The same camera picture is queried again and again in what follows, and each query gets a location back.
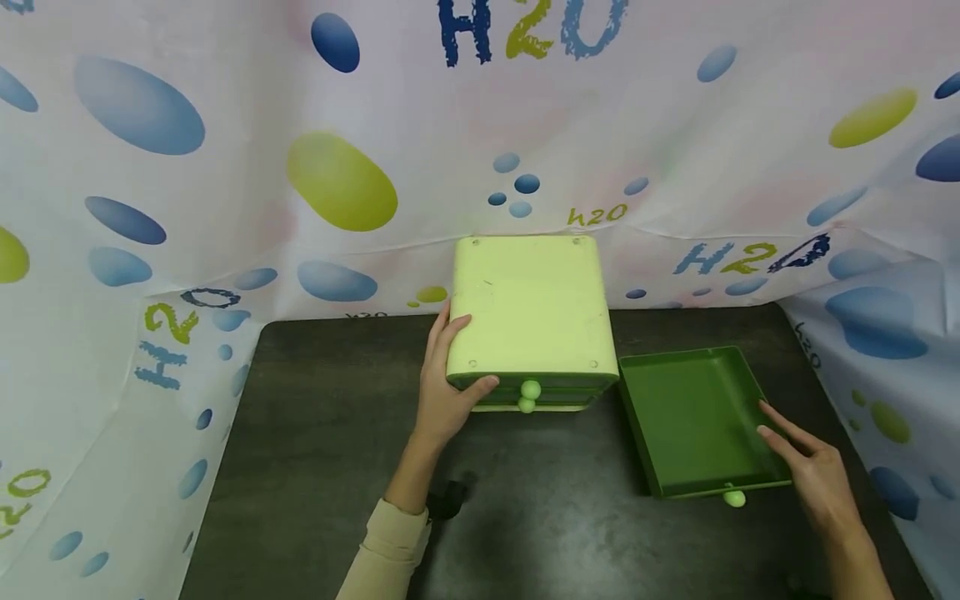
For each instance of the person's right hand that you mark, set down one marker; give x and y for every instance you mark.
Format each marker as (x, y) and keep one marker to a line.
(821, 479)

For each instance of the person's left hand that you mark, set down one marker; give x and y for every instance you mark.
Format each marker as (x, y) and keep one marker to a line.
(442, 400)

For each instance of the person's right thumb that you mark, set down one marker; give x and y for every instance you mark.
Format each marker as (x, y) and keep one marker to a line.
(774, 442)

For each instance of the person's left fingers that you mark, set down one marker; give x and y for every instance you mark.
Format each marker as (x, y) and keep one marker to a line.
(437, 333)

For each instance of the person's right index finger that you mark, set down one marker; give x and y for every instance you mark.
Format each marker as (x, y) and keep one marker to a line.
(777, 418)

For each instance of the person's left thumb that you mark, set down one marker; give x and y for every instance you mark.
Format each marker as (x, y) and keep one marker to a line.
(481, 389)

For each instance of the person's left index finger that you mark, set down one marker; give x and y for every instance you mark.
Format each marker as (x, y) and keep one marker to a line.
(458, 327)

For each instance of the light green drawer cabinet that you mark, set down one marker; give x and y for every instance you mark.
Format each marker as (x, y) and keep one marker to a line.
(532, 308)

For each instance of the dark green drawer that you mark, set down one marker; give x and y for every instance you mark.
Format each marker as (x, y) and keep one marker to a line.
(694, 421)
(562, 388)
(559, 402)

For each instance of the person's right forearm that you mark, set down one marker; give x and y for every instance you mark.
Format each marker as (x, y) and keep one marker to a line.
(859, 562)

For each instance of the person's left forearm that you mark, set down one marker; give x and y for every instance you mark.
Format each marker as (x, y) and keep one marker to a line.
(394, 533)

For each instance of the dark green closed drawer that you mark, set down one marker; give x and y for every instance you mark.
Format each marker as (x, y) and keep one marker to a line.
(562, 388)
(559, 402)

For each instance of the black wrist band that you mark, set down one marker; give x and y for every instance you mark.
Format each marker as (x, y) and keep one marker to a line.
(448, 498)

